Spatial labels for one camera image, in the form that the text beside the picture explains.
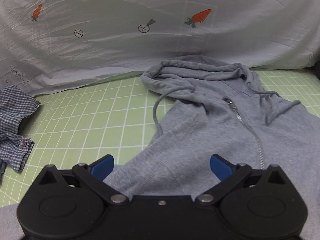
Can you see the green grid bed sheet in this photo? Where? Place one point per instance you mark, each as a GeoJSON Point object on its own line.
{"type": "Point", "coordinates": [87, 124]}

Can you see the blue checked shirt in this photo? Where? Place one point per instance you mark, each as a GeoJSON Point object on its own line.
{"type": "Point", "coordinates": [16, 105]}

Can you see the white carrot print sheet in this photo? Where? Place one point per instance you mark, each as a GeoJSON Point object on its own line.
{"type": "Point", "coordinates": [48, 46]}

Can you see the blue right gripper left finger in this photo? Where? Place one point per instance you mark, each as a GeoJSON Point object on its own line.
{"type": "Point", "coordinates": [102, 167]}

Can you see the grey zip hoodie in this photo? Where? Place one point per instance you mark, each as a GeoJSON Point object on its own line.
{"type": "Point", "coordinates": [253, 203]}

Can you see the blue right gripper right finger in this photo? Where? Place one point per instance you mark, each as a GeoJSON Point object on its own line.
{"type": "Point", "coordinates": [221, 167]}

